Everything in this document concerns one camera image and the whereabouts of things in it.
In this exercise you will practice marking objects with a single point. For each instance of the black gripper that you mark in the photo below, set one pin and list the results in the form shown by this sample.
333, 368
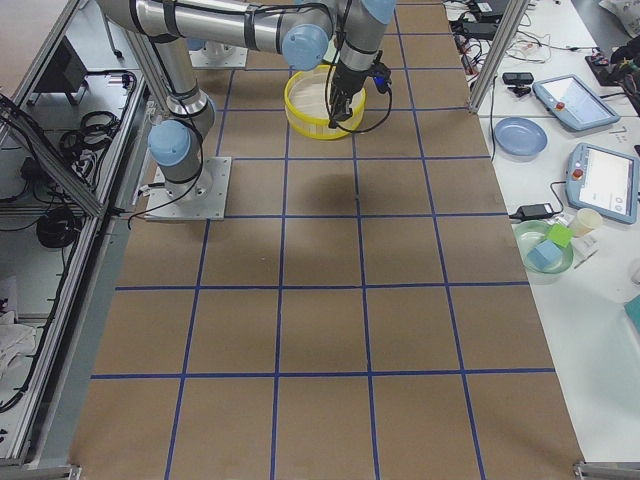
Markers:
348, 81

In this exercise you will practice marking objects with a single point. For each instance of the yellow steamer layer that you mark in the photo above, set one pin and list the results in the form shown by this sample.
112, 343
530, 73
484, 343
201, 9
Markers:
305, 106

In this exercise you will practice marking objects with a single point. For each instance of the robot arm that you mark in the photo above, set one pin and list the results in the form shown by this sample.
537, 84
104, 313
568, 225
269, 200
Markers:
300, 32

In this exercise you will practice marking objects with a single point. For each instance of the black webcam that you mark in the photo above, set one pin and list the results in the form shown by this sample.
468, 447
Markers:
519, 83

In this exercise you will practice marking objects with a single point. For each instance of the blue plate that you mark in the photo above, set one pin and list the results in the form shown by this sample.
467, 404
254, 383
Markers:
520, 136

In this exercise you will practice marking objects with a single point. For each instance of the upper teach pendant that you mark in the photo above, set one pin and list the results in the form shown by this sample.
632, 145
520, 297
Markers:
573, 103

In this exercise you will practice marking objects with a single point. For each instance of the teach pendant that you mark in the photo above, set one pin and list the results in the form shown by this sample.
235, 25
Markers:
573, 103
604, 180

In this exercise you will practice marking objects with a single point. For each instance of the black power brick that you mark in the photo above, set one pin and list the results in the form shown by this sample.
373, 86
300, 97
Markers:
537, 211

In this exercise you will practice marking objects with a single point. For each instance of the green bowl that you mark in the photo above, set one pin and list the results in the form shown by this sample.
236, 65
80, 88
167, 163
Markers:
530, 233

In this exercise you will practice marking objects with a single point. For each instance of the green cube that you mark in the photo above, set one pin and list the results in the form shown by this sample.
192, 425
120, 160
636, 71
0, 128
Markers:
559, 234

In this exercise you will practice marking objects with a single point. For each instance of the blue cube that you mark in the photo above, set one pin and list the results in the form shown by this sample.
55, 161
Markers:
544, 255

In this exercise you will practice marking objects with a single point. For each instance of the lower teach pendant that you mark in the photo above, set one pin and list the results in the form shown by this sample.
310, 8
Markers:
604, 180

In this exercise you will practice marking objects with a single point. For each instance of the paper cup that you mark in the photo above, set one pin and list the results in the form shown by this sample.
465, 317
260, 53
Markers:
585, 221

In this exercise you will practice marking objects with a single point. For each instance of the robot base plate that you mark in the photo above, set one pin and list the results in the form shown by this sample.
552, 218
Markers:
207, 200

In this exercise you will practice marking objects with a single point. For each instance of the aluminium frame post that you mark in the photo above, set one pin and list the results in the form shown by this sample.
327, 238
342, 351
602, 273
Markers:
506, 31

